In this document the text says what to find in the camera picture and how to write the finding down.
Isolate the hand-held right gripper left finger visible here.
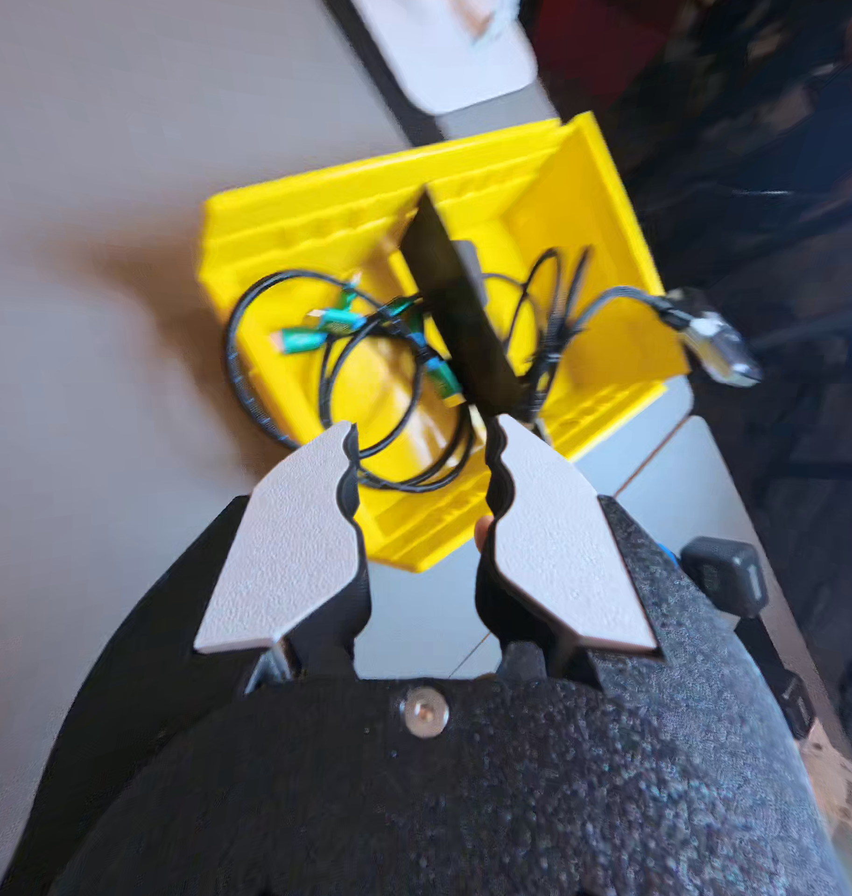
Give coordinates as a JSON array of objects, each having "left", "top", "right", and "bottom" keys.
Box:
[{"left": 192, "top": 423, "right": 373, "bottom": 659}]

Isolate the black HDMI cable green plug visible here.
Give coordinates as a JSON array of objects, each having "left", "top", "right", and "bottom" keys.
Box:
[{"left": 225, "top": 266, "right": 479, "bottom": 494}]

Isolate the black braided cable silver plug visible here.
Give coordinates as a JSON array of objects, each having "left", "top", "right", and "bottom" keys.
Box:
[{"left": 514, "top": 244, "right": 764, "bottom": 424}]

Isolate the black bin divider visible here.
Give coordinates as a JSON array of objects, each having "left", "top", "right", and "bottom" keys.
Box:
[{"left": 398, "top": 188, "right": 526, "bottom": 415}]

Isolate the small black box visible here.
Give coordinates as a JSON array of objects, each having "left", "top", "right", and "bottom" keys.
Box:
[{"left": 678, "top": 535, "right": 771, "bottom": 620}]

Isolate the yellow plastic bin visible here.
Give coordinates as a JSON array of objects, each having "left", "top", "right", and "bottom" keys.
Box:
[{"left": 198, "top": 112, "right": 694, "bottom": 575}]

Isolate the red chair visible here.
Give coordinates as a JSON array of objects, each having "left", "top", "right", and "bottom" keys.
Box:
[{"left": 531, "top": 0, "right": 668, "bottom": 113}]

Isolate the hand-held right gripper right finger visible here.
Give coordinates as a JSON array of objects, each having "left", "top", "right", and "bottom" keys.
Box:
[{"left": 478, "top": 415, "right": 662, "bottom": 662}]

